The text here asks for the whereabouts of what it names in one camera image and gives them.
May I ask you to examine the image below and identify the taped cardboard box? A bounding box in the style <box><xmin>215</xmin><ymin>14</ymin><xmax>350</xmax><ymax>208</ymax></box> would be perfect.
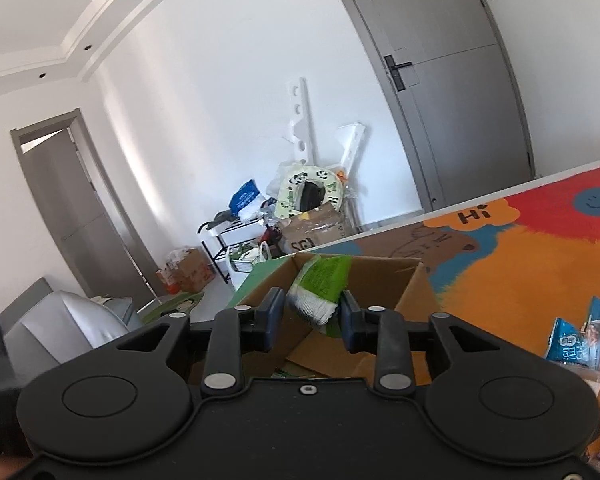
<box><xmin>275</xmin><ymin>204</ymin><xmax>354</xmax><ymax>259</ymax></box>

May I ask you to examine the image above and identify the small orange cardboard box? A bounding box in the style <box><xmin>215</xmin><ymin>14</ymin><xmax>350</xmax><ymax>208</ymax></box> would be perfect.
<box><xmin>156</xmin><ymin>247</ymin><xmax>216</xmax><ymax>294</ymax></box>

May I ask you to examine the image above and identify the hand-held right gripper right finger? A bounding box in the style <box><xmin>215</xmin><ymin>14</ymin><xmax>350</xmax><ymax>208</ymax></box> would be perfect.
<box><xmin>338</xmin><ymin>290</ymin><xmax>505</xmax><ymax>392</ymax></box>

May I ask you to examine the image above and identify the green snack packet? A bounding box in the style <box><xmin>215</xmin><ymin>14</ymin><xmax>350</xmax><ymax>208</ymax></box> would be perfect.
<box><xmin>286</xmin><ymin>254</ymin><xmax>354</xmax><ymax>332</ymax></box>

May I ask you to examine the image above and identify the white board with holes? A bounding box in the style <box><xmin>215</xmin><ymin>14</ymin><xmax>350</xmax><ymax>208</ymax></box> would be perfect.
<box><xmin>282</xmin><ymin>77</ymin><xmax>317</xmax><ymax>167</ymax></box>

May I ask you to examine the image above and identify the blue plastic bag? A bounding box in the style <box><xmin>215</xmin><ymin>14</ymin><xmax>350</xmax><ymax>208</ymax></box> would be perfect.
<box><xmin>228</xmin><ymin>179</ymin><xmax>261</xmax><ymax>214</ymax></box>

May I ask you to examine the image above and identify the panda print seat cushion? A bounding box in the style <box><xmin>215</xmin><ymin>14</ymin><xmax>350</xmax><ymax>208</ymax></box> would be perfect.
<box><xmin>275</xmin><ymin>162</ymin><xmax>347</xmax><ymax>219</ymax></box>

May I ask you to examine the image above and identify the white bag with green items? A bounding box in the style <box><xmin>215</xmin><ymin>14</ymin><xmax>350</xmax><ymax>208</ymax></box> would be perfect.
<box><xmin>227</xmin><ymin>241</ymin><xmax>274</xmax><ymax>274</ymax></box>

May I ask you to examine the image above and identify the black shoe rack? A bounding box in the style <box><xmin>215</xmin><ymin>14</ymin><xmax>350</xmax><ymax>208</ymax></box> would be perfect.
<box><xmin>197</xmin><ymin>204</ymin><xmax>281</xmax><ymax>286</ymax></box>

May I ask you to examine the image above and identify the grey padded chair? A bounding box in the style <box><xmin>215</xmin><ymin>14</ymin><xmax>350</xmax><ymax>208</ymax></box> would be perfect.
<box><xmin>0</xmin><ymin>277</ymin><xmax>144</xmax><ymax>367</ymax></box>

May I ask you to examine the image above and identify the colourful printed table mat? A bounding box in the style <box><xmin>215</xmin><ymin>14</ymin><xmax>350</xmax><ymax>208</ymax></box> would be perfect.
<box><xmin>235</xmin><ymin>159</ymin><xmax>600</xmax><ymax>480</ymax></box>

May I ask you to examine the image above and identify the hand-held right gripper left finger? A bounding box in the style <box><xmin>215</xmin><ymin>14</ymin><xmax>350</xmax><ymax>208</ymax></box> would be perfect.
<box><xmin>114</xmin><ymin>287</ymin><xmax>287</xmax><ymax>394</ymax></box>

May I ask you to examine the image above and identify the green floor mat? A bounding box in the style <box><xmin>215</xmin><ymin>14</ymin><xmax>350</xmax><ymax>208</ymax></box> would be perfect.
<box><xmin>142</xmin><ymin>290</ymin><xmax>207</xmax><ymax>326</ymax></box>

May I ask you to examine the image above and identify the grey door with black handle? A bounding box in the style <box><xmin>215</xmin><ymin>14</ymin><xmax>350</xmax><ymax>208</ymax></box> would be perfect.
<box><xmin>322</xmin><ymin>0</ymin><xmax>537</xmax><ymax>212</ymax></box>

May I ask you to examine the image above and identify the white shelf panel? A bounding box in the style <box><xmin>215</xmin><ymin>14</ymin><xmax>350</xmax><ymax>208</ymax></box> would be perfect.
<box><xmin>332</xmin><ymin>122</ymin><xmax>369</xmax><ymax>182</ymax></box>

